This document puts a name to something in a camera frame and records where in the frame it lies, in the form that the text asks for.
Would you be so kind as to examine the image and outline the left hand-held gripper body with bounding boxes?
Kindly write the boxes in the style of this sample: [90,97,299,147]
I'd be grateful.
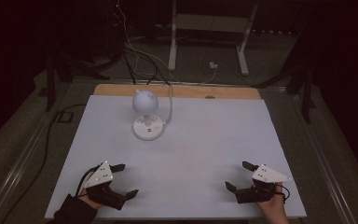
[83,161,128,211]

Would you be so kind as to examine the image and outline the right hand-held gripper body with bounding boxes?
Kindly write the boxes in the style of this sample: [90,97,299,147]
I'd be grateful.
[235,163,292,204]

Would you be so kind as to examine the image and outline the white round desk lamp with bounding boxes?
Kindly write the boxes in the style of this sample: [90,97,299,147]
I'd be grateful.
[131,89,165,141]

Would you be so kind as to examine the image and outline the person's left hand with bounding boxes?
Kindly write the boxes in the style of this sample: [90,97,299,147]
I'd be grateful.
[77,189,104,210]

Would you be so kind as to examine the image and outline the person's right hand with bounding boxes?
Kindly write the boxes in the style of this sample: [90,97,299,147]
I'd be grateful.
[255,182,291,224]

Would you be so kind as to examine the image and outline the white table mat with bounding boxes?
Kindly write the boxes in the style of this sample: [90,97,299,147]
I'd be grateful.
[44,94,308,220]

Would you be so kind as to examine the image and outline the black stand legs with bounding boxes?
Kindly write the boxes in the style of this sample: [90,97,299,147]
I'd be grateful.
[251,60,318,125]
[44,54,111,112]

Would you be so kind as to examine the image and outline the white metal stand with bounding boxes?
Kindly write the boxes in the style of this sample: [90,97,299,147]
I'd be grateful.
[167,0,259,77]

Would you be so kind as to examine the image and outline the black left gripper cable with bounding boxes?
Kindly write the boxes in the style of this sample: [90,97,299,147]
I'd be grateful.
[75,163,103,198]

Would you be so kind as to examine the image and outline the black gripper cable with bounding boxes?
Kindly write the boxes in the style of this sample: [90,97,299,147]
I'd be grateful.
[75,163,103,198]
[274,182,291,203]

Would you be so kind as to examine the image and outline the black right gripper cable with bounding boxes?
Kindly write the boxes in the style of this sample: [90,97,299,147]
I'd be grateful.
[274,182,291,203]

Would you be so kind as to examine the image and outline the metal floor rail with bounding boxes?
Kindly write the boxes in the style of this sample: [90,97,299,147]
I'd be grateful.
[0,81,78,224]
[287,92,358,224]

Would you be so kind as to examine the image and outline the long black floor cable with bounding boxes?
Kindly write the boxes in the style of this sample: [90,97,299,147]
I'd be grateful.
[0,103,88,224]

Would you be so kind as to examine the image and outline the black square floor frame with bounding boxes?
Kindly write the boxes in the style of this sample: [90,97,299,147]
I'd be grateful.
[55,110,75,124]

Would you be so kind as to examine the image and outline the white lamp cable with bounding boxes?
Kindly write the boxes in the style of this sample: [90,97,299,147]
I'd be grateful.
[162,83,173,126]

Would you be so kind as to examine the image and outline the thin white floor cable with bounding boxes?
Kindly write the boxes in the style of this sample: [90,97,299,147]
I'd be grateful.
[116,0,218,86]

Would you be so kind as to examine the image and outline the bundle of black cables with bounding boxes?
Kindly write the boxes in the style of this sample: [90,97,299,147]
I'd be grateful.
[120,43,171,87]

